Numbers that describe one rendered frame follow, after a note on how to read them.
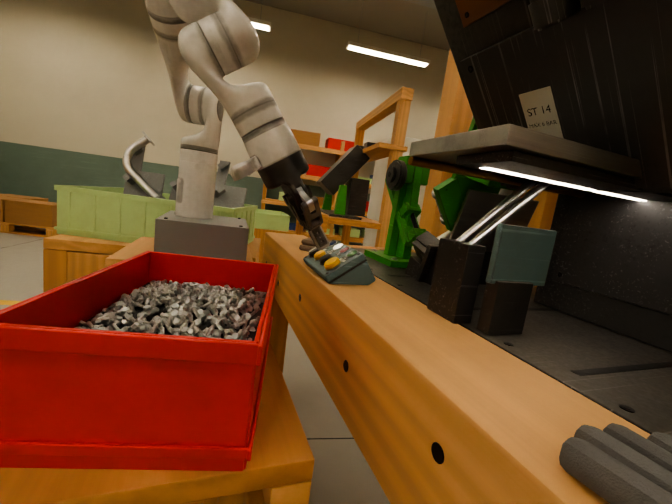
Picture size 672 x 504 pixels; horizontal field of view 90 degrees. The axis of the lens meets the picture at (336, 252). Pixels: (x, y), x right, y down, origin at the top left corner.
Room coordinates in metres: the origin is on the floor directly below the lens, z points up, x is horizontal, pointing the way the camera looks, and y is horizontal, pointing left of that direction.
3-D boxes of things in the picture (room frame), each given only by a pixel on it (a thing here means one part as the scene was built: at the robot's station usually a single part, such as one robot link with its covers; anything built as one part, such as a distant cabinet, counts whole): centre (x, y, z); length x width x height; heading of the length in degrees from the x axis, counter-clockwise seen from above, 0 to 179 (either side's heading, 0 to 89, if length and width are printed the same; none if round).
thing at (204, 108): (0.91, 0.39, 1.19); 0.09 x 0.09 x 0.17; 5
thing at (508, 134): (0.46, -0.29, 1.11); 0.39 x 0.16 x 0.03; 112
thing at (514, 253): (0.43, -0.24, 0.97); 0.10 x 0.02 x 0.14; 112
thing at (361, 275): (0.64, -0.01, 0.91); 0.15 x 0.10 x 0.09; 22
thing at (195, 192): (0.91, 0.39, 1.03); 0.09 x 0.09 x 0.17; 21
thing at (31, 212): (4.76, 4.45, 0.22); 1.20 x 0.81 x 0.44; 97
